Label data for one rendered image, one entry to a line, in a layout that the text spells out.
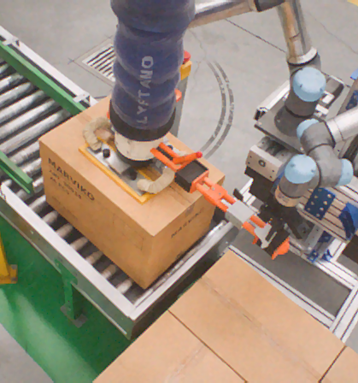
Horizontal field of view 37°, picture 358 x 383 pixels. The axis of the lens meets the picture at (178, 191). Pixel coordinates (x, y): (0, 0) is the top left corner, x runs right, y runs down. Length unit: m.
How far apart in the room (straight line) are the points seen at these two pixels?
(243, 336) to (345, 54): 2.88
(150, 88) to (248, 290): 0.99
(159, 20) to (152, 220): 0.70
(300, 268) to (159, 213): 1.11
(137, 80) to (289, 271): 1.46
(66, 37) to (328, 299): 2.60
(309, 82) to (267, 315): 0.92
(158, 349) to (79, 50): 2.50
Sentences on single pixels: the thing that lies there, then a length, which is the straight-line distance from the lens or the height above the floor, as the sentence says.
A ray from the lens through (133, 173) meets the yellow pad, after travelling 1.88.
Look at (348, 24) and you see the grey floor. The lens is 4.85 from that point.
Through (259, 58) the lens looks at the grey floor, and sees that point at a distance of 4.16.
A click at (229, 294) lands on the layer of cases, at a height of 0.54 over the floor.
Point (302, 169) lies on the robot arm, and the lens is 1.43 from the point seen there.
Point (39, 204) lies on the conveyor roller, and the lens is 2.36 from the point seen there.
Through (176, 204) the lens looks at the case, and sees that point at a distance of 1.88.
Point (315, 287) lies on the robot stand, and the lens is 2.73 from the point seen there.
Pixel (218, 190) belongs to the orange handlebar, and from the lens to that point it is 1.76.
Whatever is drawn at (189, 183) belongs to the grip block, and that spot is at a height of 1.10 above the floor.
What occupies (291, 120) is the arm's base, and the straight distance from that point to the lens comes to 2.06.
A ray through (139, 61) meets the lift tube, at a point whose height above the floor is 1.48.
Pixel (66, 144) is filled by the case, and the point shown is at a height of 0.95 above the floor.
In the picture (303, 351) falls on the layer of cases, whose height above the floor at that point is 0.54.
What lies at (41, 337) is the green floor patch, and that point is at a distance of 2.66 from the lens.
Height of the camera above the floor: 2.46
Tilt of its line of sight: 52 degrees down
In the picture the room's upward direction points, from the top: 12 degrees clockwise
